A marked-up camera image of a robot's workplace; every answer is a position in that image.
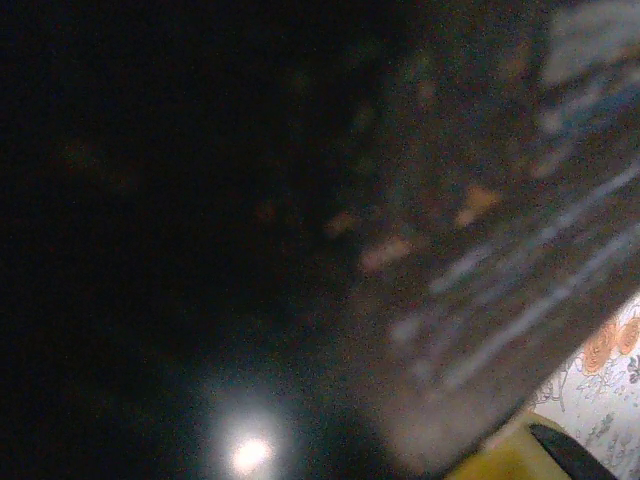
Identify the floral patterned tablecloth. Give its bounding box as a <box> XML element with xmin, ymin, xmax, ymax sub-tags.
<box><xmin>529</xmin><ymin>294</ymin><xmax>640</xmax><ymax>480</ymax></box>

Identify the starry night painted box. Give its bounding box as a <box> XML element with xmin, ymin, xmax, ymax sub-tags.
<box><xmin>0</xmin><ymin>0</ymin><xmax>640</xmax><ymax>480</ymax></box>

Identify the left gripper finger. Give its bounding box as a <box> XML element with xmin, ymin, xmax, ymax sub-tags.
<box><xmin>449</xmin><ymin>418</ymin><xmax>619</xmax><ymax>480</ymax></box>

